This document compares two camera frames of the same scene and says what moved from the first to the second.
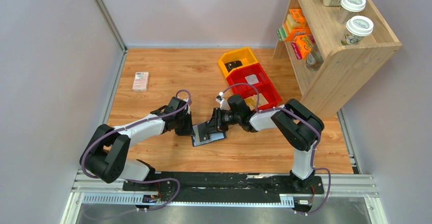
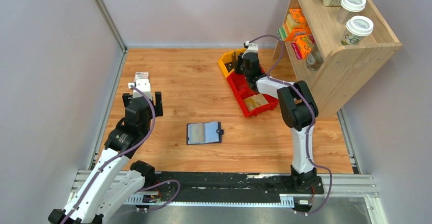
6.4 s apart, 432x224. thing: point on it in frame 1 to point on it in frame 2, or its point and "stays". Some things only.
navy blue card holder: (214, 136) stays
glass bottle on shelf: (314, 60) stays
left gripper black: (186, 124) to (158, 102)
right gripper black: (216, 121) to (249, 62)
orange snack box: (302, 45) stays
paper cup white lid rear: (351, 4) stays
